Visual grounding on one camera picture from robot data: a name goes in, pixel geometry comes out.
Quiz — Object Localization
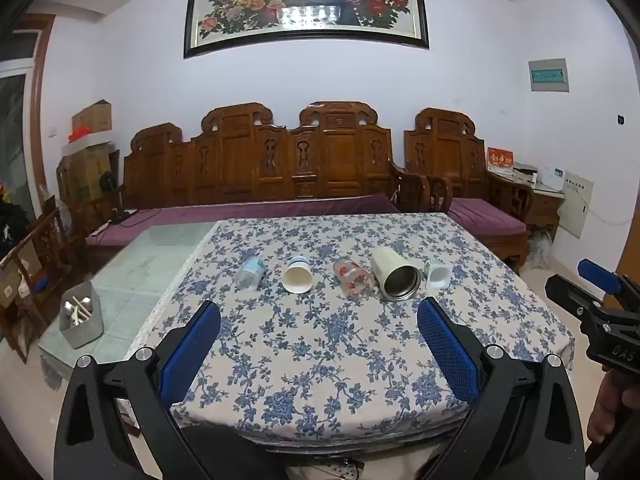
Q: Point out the carved wooden sofa bench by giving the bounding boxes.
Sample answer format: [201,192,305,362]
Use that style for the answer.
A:
[82,101,432,261]

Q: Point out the cream metal cup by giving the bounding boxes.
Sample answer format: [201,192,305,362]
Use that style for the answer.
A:
[370,246,421,302]

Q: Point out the wooden side table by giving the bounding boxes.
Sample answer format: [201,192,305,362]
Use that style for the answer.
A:
[529,180,566,241]

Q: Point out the small brown cardboard box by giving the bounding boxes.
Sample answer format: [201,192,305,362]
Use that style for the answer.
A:
[71,100,113,136]

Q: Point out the green glass-top table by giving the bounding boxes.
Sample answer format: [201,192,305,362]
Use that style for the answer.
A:
[37,220,221,376]

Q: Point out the short purple seat cushion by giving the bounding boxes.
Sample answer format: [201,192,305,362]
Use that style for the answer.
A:
[447,197,528,237]

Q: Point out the long purple seat cushion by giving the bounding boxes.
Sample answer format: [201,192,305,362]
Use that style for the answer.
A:
[85,192,401,248]

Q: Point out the grey utensil holder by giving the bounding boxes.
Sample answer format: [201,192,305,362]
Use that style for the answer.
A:
[59,281,105,350]

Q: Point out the small white plastic cup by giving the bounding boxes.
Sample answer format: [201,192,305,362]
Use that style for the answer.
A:
[424,259,452,290]

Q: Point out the person's right hand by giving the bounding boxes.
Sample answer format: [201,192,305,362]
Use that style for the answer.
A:
[586,367,640,448]

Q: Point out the small clear plastic bottle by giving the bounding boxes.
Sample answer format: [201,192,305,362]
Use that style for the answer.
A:
[235,255,266,290]

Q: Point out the white flat box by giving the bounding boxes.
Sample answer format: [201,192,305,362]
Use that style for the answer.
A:
[61,130,113,155]

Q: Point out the black standing fan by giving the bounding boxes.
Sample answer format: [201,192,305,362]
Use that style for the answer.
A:
[99,170,130,224]

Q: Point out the red greeting card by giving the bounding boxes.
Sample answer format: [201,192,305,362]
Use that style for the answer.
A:
[486,147,516,171]

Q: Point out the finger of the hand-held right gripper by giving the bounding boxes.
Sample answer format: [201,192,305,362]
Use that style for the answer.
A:
[578,258,640,302]
[544,274,608,322]

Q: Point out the large brown cardboard box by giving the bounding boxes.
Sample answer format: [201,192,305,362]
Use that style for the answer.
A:
[56,142,121,207]

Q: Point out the wooden side chair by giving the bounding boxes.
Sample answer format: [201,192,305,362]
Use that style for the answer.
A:
[0,200,87,363]

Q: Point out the carved wooden armchair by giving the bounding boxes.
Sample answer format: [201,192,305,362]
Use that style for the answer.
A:
[404,107,534,273]

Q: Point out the white wall panel box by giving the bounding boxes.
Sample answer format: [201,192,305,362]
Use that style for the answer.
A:
[528,58,570,93]

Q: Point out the brown door frame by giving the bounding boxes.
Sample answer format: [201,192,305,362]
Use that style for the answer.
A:
[27,14,57,211]

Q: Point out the clear plastic bag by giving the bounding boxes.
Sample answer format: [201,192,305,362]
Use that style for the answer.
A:
[530,232,554,269]

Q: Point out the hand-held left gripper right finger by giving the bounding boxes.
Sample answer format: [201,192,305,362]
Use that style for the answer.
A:
[415,297,585,480]

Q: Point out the red floral glass cup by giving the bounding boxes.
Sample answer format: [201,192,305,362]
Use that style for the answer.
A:
[332,257,373,297]

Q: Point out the blue floral tablecloth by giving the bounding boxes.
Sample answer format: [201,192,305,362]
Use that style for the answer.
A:
[125,212,576,448]

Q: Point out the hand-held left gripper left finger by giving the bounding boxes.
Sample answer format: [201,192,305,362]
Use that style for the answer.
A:
[54,300,236,480]

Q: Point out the framed peacock flower painting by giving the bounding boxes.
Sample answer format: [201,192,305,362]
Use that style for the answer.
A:
[183,0,430,59]

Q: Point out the white paper cup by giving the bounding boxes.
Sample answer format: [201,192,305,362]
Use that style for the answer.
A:
[282,256,313,294]

